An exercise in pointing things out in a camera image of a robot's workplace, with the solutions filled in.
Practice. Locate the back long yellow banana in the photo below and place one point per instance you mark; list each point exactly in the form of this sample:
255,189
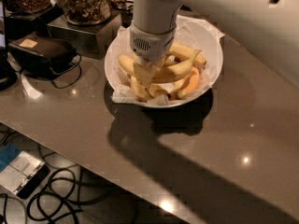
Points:
183,52

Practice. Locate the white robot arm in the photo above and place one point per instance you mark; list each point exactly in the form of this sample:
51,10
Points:
268,29

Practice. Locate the white round bowl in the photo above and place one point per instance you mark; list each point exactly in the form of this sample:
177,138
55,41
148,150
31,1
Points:
211,47

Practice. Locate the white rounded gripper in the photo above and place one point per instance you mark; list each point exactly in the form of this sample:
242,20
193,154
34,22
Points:
151,45

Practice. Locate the blue object on floor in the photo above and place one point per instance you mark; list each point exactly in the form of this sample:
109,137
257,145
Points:
7,155

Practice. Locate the glass jar of granola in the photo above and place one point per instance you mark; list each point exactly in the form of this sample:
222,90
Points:
86,12

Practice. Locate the steel pedestal block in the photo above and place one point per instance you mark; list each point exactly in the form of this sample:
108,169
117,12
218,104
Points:
90,41

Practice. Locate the white paper napkin liner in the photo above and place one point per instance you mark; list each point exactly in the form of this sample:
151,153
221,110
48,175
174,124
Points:
193,31

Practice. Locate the orange-tinted right banana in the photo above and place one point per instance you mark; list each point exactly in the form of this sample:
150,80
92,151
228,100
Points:
191,83

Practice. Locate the curved yellow banana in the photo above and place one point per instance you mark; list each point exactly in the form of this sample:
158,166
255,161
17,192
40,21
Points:
173,69

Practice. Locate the dark stand left edge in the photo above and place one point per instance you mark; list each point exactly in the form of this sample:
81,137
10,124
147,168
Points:
7,74

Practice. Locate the lower left yellow banana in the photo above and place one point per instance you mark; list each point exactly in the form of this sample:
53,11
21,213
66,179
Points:
139,90

